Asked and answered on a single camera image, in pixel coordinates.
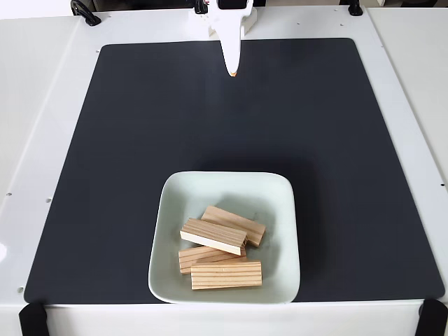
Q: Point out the grooved wooden block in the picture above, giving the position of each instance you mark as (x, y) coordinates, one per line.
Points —
(190, 259)
(213, 234)
(245, 225)

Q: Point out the wooden block printed three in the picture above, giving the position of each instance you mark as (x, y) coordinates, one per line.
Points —
(227, 276)

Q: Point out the pale green square plate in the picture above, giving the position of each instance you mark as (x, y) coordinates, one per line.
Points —
(182, 196)

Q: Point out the black table clamp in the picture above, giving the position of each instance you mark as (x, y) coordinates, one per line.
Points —
(355, 8)
(434, 318)
(85, 13)
(33, 320)

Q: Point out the black rubber mat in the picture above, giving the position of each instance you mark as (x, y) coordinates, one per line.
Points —
(105, 175)

